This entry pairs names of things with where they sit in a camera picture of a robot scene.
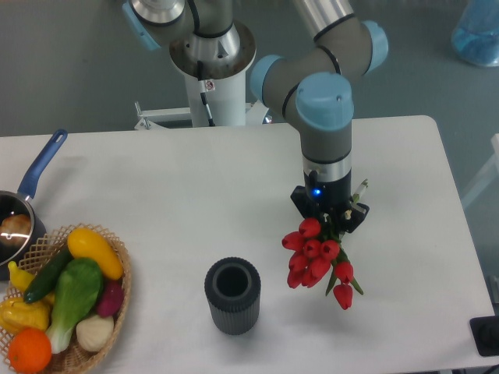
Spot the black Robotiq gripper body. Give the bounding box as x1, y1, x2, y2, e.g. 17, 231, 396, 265
303, 172, 351, 218

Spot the green bok choy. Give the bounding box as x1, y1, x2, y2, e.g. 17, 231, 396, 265
46, 258, 103, 355

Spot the yellow bell pepper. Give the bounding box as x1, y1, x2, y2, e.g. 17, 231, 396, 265
1, 297, 51, 335

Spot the orange fruit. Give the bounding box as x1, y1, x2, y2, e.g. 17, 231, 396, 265
8, 328, 52, 373

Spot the purple red radish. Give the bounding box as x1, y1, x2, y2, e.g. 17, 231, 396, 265
95, 280, 124, 318

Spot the red tulip bouquet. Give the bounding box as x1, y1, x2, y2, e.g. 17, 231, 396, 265
281, 178, 370, 311

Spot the dark grey ribbed vase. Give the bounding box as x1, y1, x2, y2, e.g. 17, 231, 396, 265
204, 257, 261, 335

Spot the brown bread roll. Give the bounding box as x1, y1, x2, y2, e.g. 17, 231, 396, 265
1, 214, 31, 248

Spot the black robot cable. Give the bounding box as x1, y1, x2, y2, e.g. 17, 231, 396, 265
196, 60, 216, 127

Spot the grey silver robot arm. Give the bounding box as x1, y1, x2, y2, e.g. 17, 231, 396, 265
122, 1, 388, 234

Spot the blue handled saucepan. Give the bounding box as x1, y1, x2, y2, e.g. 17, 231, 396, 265
1, 129, 68, 281

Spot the white garlic bulb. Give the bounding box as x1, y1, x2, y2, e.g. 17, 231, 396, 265
76, 315, 114, 352

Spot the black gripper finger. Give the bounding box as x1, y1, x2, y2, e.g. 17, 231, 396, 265
338, 203, 370, 234
290, 185, 320, 219

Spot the black device at edge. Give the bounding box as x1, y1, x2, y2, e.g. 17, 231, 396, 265
469, 316, 499, 357

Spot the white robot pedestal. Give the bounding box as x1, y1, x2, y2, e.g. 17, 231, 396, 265
135, 20, 272, 129

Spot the small yellow gourd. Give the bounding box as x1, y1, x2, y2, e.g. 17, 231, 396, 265
7, 261, 55, 306

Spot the white metal frame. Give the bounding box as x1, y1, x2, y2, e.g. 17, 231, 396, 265
461, 133, 498, 210

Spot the yellow squash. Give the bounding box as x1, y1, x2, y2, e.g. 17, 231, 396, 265
67, 228, 124, 281

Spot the dark green cucumber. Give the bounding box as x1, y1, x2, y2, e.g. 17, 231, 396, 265
23, 247, 73, 304

